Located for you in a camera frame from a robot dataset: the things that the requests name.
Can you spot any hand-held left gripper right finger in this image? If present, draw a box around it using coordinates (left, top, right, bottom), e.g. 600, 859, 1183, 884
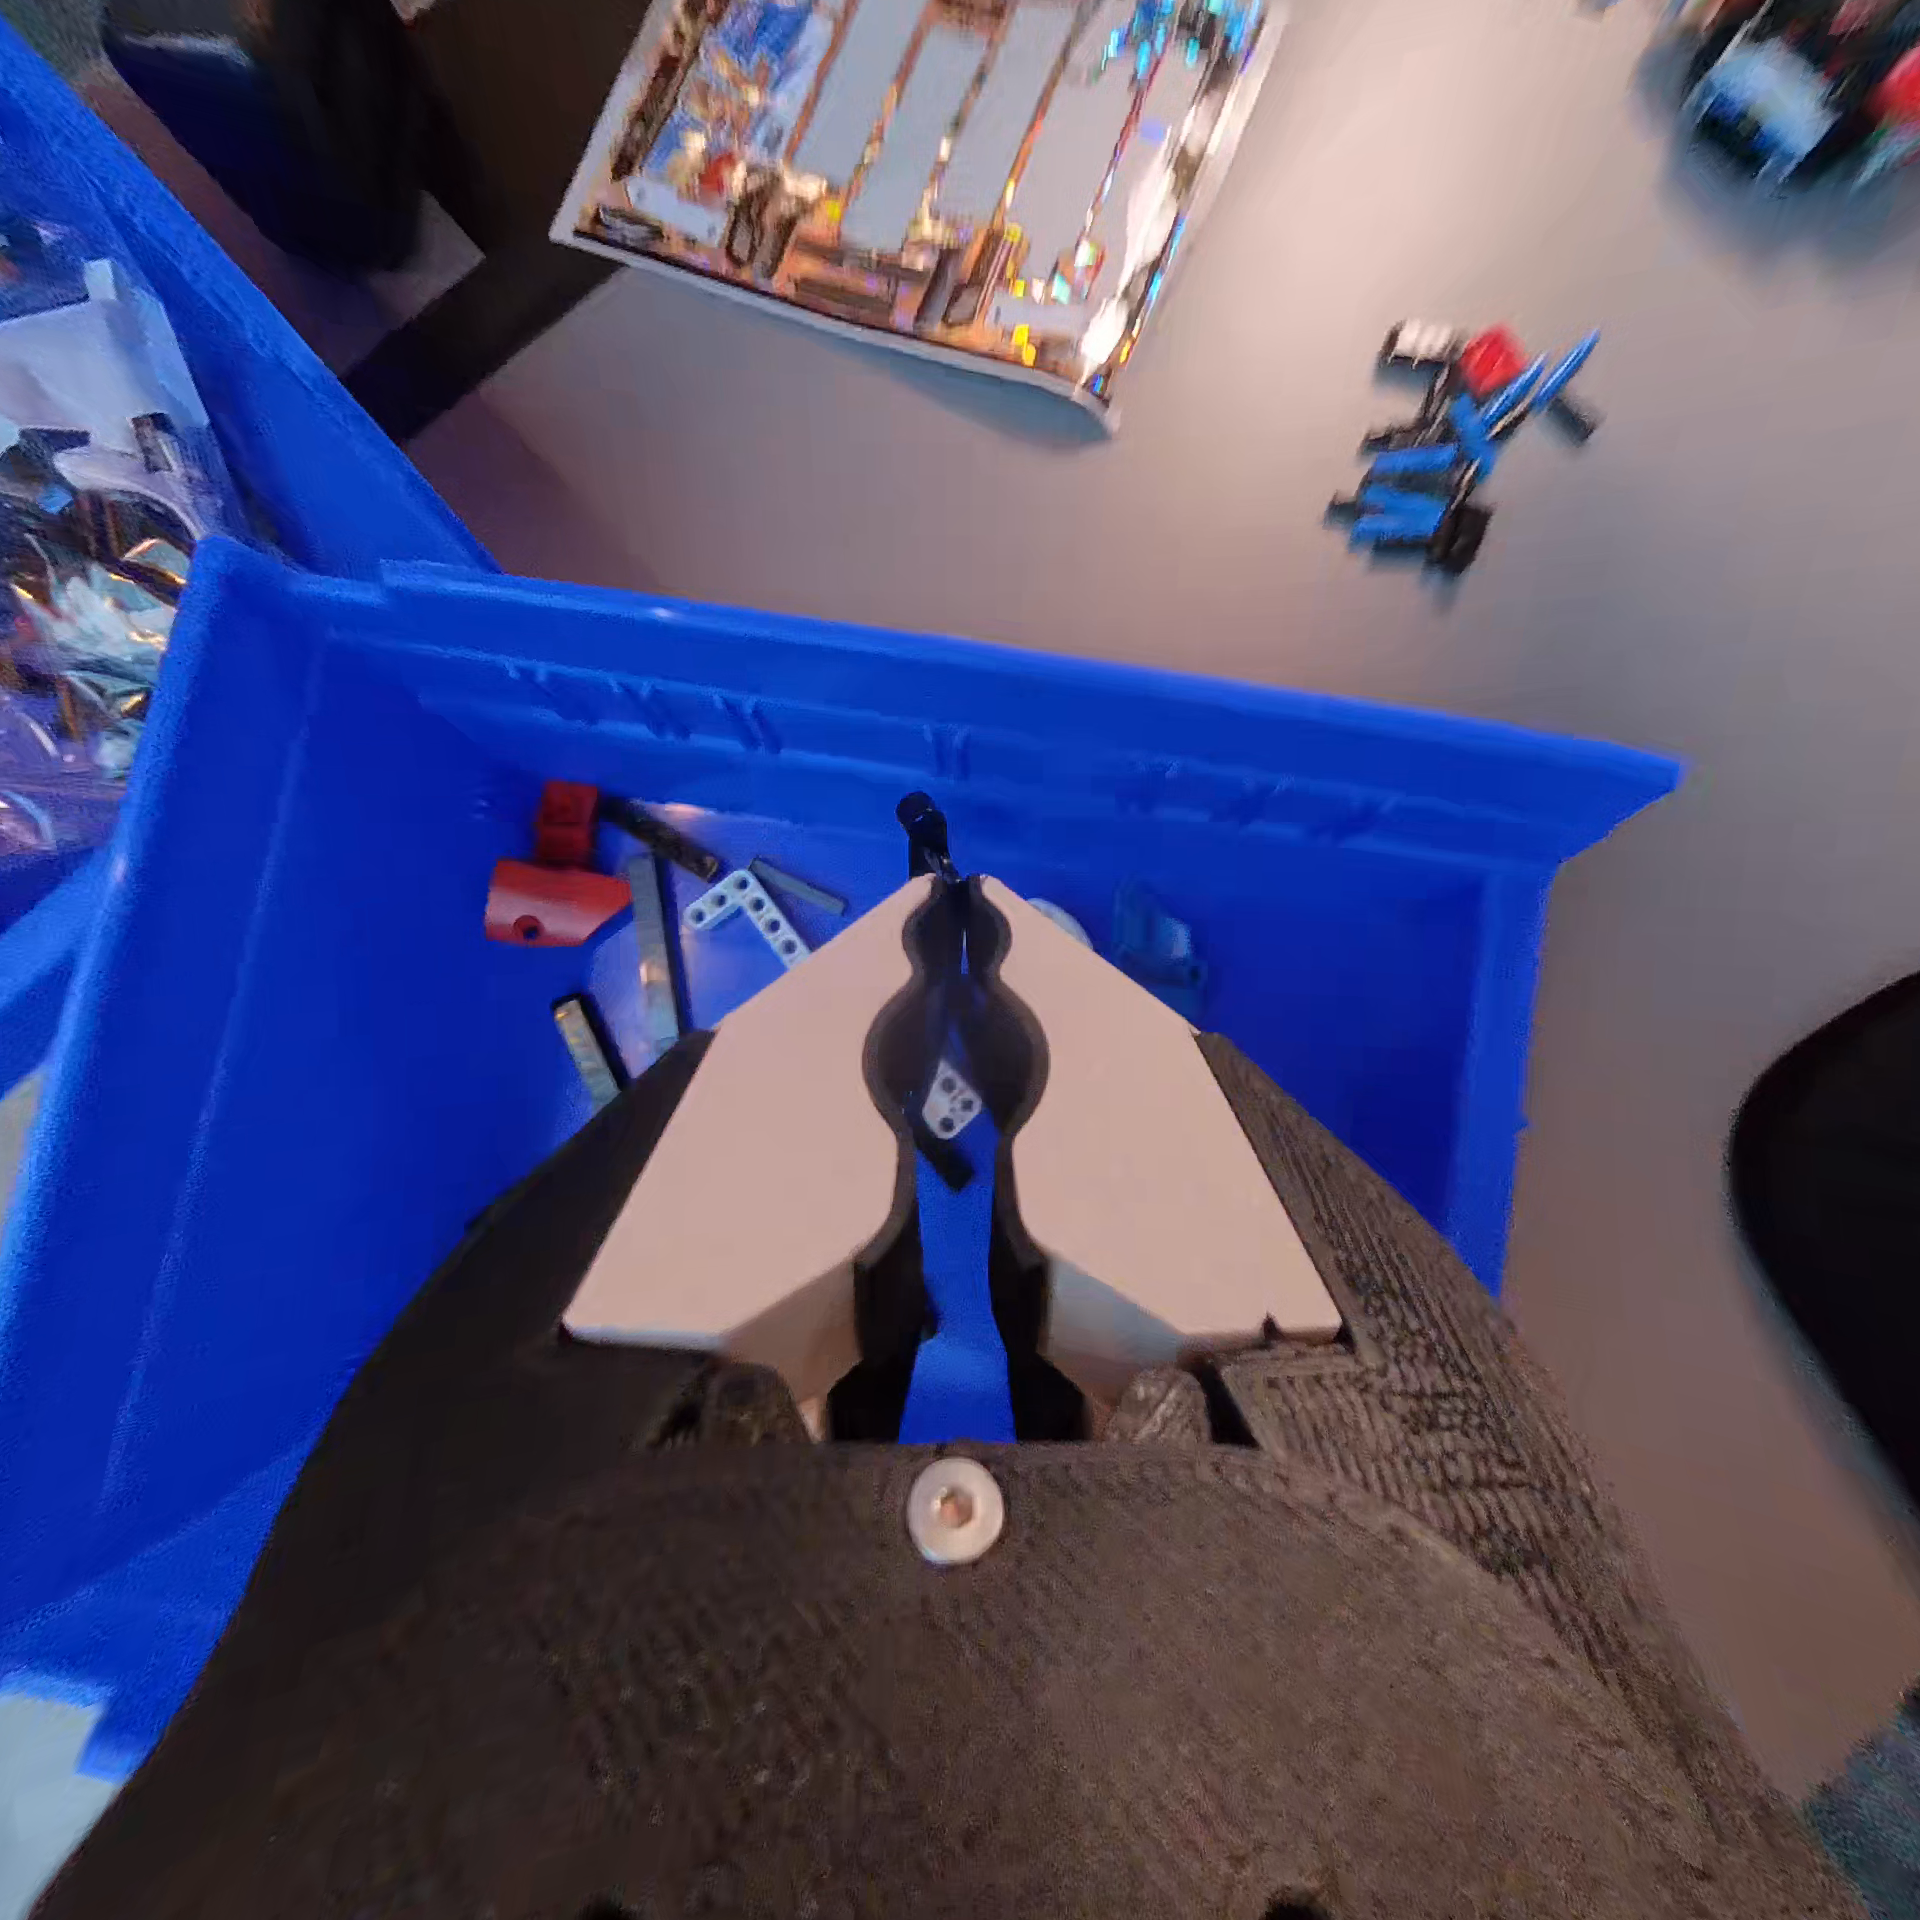
967, 877, 1345, 1442

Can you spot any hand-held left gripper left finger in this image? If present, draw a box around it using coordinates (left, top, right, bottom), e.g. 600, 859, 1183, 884
561, 877, 951, 1442

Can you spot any blue plastic bin white tag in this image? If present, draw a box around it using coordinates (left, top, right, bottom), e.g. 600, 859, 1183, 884
0, 532, 1689, 1787

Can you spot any heap of black lego parts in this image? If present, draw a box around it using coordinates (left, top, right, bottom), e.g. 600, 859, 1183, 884
480, 778, 852, 1116

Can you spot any pile of small lego pins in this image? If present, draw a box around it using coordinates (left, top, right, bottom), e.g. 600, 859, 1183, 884
1323, 320, 1607, 584

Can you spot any blue white lego race car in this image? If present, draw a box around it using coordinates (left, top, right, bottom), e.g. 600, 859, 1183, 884
1639, 0, 1920, 194

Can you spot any crumpled clear plastic bag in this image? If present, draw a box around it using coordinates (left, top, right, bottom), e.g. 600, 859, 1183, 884
0, 251, 230, 859

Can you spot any holographic sticker sheet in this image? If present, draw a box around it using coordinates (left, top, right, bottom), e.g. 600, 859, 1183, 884
548, 0, 1291, 441

